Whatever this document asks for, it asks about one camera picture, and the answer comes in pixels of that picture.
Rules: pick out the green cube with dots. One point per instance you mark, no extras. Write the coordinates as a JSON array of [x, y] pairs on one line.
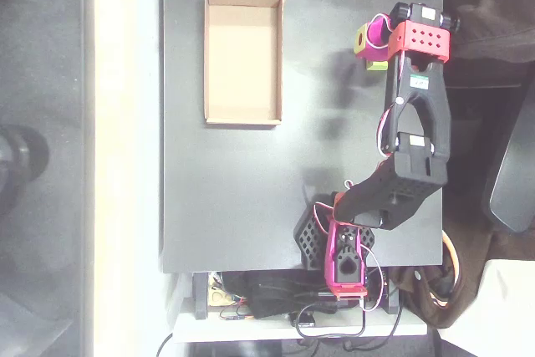
[[377, 66]]

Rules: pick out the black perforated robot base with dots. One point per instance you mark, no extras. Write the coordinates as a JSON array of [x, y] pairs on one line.
[[309, 244]]

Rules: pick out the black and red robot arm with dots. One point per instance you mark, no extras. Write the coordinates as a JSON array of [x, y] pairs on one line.
[[418, 173]]

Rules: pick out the cardboard box tray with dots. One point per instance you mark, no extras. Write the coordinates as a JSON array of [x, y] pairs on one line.
[[242, 60]]

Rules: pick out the black office chair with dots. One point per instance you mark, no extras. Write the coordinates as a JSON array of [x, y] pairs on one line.
[[514, 173]]

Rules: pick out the brown jacket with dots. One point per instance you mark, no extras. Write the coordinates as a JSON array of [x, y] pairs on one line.
[[434, 302]]

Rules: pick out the black power adapter bundle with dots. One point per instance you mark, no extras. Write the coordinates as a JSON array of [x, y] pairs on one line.
[[284, 294]]

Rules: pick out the small black connector box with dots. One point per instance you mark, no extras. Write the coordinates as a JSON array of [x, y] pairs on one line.
[[307, 319]]

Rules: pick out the small plywood piece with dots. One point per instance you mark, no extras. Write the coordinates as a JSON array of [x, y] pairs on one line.
[[219, 296]]

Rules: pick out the black table clamp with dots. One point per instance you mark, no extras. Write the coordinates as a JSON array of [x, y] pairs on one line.
[[200, 296]]

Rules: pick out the white shelf board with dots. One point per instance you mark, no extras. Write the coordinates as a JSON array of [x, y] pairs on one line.
[[251, 327]]

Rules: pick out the black round cylinder object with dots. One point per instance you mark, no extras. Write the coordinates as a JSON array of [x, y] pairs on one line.
[[23, 160]]

